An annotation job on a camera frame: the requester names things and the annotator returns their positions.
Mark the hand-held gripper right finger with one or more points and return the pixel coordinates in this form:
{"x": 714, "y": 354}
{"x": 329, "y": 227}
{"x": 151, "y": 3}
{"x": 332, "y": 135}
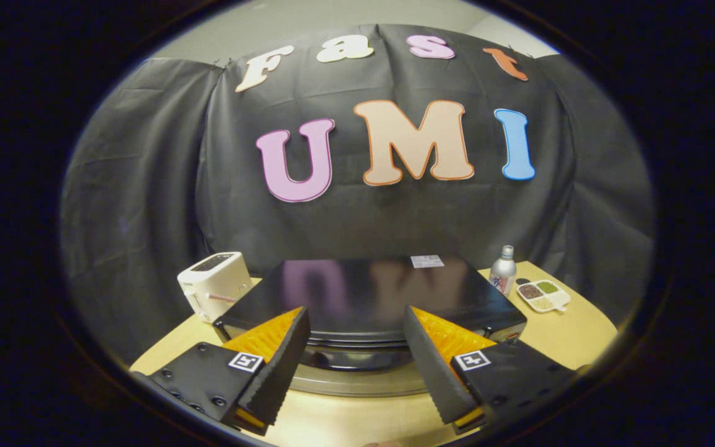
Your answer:
{"x": 432, "y": 366}

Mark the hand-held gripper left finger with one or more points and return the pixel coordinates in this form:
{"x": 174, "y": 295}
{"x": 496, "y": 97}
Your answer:
{"x": 283, "y": 366}

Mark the black toaster oven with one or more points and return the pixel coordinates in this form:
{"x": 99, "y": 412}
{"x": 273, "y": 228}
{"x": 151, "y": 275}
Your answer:
{"x": 364, "y": 298}

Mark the white slot toaster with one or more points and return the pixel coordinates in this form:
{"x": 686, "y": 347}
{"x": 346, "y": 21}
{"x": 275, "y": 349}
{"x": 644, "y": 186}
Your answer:
{"x": 215, "y": 285}

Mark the silver bottle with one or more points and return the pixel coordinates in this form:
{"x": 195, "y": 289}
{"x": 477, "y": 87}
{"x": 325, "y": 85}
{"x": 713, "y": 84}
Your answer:
{"x": 503, "y": 273}

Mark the white divided spice dish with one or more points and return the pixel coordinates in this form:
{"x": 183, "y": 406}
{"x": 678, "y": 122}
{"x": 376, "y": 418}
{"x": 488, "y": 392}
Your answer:
{"x": 544, "y": 296}

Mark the black backdrop cloth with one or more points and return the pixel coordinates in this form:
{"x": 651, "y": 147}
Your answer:
{"x": 159, "y": 205}

